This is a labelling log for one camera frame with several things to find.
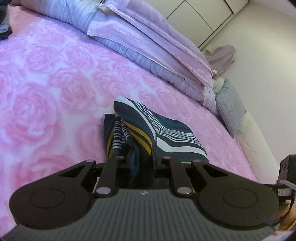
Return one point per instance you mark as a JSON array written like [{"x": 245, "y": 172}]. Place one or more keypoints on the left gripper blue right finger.
[{"x": 170, "y": 173}]

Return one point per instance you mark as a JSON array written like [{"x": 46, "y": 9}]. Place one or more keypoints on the white headboard cushion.
[{"x": 256, "y": 150}]

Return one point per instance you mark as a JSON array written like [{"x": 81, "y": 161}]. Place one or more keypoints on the lilac striped duvet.
[{"x": 140, "y": 33}]

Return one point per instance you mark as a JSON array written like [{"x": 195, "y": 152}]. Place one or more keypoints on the pink hanging towel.
[{"x": 221, "y": 59}]

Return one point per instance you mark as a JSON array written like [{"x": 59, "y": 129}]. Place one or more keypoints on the pink rose bedspread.
[{"x": 56, "y": 86}]

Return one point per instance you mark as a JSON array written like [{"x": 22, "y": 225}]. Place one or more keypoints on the white wardrobe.
[{"x": 198, "y": 20}]

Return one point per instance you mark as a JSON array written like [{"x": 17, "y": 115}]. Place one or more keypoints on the grey checked pillow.
[{"x": 230, "y": 107}]

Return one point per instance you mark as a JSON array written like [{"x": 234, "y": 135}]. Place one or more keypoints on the striped knit sweater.
[{"x": 144, "y": 137}]

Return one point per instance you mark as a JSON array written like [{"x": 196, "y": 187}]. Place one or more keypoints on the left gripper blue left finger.
[{"x": 118, "y": 172}]

